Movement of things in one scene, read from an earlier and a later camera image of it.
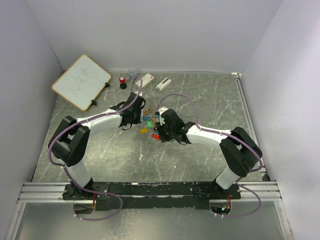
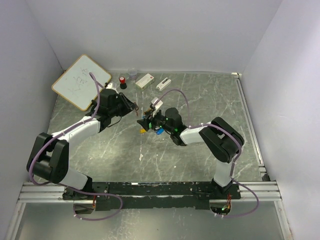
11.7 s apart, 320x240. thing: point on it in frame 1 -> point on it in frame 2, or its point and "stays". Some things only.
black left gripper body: (137, 117) -> (118, 109)
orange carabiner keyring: (145, 112) stays
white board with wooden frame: (82, 82) stays
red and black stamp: (123, 84) stays
